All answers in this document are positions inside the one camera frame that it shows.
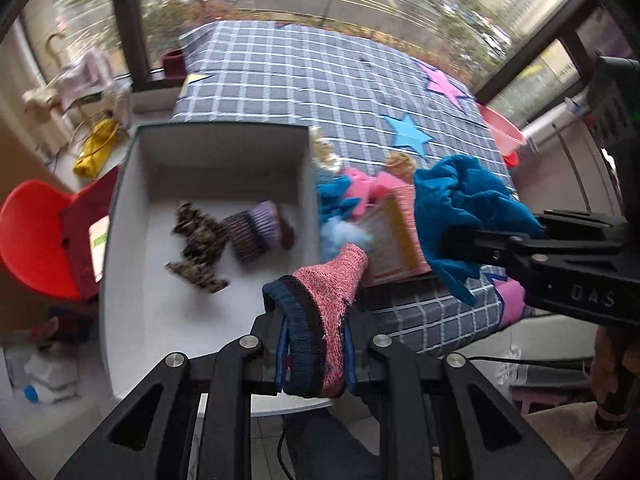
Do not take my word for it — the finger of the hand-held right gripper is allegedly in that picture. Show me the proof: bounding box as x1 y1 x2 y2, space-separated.
442 227 551 273
532 209 626 242

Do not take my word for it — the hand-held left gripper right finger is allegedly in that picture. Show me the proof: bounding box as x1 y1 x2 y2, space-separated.
343 310 576 480

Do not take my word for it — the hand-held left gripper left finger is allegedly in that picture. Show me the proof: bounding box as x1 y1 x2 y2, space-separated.
55 311 291 480

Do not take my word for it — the pink knit sock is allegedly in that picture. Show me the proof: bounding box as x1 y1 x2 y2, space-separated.
262 242 369 401

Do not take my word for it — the teal blue cloth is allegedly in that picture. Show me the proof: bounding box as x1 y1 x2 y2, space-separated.
414 155 546 307

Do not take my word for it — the pink fluffy cloth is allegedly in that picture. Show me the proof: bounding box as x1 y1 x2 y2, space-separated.
340 167 377 221
372 170 407 202

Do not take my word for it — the light blue fluffy cloth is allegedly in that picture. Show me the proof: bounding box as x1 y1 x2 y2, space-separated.
320 217 374 252

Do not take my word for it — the grey storage box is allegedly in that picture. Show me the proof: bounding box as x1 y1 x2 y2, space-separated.
97 122 332 418

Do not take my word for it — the person's right hand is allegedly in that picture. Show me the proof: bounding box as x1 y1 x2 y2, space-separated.
594 329 637 428

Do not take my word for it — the person's leg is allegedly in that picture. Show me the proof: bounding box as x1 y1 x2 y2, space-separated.
280 404 383 480

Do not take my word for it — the pink printed packet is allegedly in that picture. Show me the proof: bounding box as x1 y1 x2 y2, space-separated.
360 185 434 287

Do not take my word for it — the white tube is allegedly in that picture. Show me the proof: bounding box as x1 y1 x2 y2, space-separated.
520 104 587 147

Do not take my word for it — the pink plastic basin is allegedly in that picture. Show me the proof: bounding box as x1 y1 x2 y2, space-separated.
475 102 527 157

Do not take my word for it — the tan fluffy cloth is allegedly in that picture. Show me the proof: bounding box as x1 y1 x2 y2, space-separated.
385 152 419 184

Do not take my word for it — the purple striped sock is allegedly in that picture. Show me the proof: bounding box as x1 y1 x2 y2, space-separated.
222 200 297 264

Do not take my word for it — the leopard print cloth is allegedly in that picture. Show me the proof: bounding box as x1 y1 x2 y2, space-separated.
165 202 232 294

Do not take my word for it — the small blue fluffy cloth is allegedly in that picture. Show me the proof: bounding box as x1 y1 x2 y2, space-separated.
317 177 362 221

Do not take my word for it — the beige fluffy cloth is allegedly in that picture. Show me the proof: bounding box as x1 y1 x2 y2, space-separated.
309 127 344 171

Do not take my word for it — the white green packet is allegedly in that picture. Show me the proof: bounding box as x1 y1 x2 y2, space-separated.
89 215 111 282

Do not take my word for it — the dark red bag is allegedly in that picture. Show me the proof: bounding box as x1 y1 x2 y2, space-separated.
60 167 124 304

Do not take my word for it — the grey checkered star tablecloth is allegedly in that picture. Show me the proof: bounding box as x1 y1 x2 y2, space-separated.
170 20 523 357

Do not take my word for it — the red plastic chair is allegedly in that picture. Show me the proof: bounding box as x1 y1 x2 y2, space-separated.
0 180 101 302

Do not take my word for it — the yellow cloth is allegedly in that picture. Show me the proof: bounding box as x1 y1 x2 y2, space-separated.
74 119 121 177

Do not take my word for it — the maroon cup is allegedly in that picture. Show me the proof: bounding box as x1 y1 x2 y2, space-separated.
161 49 187 80

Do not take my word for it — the pale pink cloth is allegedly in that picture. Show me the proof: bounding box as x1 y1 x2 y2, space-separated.
50 50 114 107

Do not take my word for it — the dark window frame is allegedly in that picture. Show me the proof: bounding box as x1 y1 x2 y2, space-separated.
107 0 152 92

